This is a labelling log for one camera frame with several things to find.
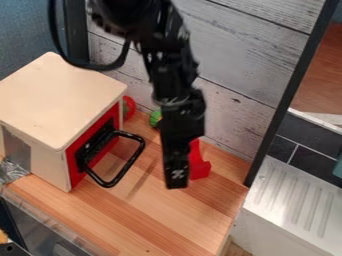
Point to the green toy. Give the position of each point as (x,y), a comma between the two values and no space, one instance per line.
(155,118)

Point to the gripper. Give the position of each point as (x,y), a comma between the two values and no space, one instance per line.
(182,115)

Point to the black frame post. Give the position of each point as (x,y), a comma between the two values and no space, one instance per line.
(289,90)

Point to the red toy block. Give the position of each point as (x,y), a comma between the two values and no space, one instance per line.
(199,163)

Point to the red round toy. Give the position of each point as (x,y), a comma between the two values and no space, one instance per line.
(128,107)

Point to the cabinet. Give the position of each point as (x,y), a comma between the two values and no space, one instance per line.
(53,100)

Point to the drawer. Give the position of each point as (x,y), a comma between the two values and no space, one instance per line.
(95,146)

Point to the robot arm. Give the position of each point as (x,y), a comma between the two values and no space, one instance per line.
(167,50)

